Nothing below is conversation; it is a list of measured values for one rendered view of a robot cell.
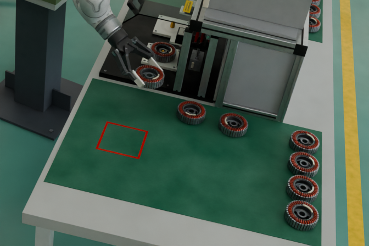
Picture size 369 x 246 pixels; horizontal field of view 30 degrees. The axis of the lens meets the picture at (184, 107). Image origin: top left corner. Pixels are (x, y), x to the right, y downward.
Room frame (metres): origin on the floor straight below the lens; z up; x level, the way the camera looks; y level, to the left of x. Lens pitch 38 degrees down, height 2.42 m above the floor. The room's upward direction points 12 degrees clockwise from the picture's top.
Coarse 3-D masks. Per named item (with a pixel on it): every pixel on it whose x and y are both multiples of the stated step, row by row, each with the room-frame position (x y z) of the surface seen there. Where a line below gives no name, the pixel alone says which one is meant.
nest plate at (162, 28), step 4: (160, 20) 2.69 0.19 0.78; (164, 20) 2.69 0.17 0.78; (156, 24) 2.65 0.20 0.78; (160, 24) 2.65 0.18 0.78; (164, 24) 2.66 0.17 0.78; (168, 24) 2.67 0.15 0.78; (176, 24) 2.68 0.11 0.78; (180, 24) 2.69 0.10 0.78; (156, 28) 2.61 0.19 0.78; (160, 28) 2.62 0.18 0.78; (164, 28) 2.63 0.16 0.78; (168, 28) 2.64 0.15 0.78; (172, 28) 2.64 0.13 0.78; (176, 28) 2.65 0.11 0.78; (156, 32) 2.58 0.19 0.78; (160, 32) 2.59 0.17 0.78; (164, 32) 2.59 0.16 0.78; (168, 32) 2.60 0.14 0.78; (172, 32) 2.61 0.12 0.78; (176, 32) 2.61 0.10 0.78; (164, 36) 2.58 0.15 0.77; (168, 36) 2.58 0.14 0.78
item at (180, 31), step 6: (180, 30) 2.41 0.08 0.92; (174, 36) 2.42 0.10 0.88; (180, 36) 2.38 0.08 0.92; (192, 36) 2.43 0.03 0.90; (174, 42) 2.38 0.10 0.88; (180, 42) 2.37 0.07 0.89; (192, 42) 2.38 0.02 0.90; (198, 42) 2.39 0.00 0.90; (204, 42) 2.40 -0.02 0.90; (198, 48) 2.38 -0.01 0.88; (204, 48) 2.37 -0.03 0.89; (198, 54) 2.38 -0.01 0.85
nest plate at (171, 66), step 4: (148, 44) 2.47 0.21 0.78; (176, 52) 2.46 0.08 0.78; (176, 56) 2.43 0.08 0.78; (144, 60) 2.35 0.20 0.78; (176, 60) 2.40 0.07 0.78; (148, 64) 2.34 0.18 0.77; (160, 64) 2.35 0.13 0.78; (164, 64) 2.35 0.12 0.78; (168, 64) 2.36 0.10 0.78; (172, 64) 2.36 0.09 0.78; (176, 64) 2.37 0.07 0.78; (164, 68) 2.33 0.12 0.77; (168, 68) 2.33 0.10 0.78; (172, 68) 2.34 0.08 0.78; (176, 68) 2.34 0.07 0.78
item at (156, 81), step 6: (144, 66) 2.12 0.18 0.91; (150, 66) 2.13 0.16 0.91; (138, 72) 2.07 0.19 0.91; (144, 72) 2.11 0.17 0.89; (150, 72) 2.12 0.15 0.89; (156, 72) 2.11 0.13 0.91; (162, 72) 2.10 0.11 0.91; (144, 78) 2.05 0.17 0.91; (150, 78) 2.07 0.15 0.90; (156, 78) 2.07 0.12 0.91; (162, 78) 2.08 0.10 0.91; (150, 84) 2.03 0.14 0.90; (156, 84) 2.05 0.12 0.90; (162, 84) 2.07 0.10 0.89
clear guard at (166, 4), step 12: (144, 0) 2.34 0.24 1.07; (156, 0) 2.36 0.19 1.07; (168, 0) 2.38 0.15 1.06; (180, 0) 2.40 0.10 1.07; (192, 0) 2.42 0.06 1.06; (132, 12) 2.29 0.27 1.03; (144, 12) 2.25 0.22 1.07; (156, 12) 2.27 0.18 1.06; (168, 12) 2.29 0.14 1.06; (180, 12) 2.31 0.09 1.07; (192, 12) 2.33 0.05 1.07
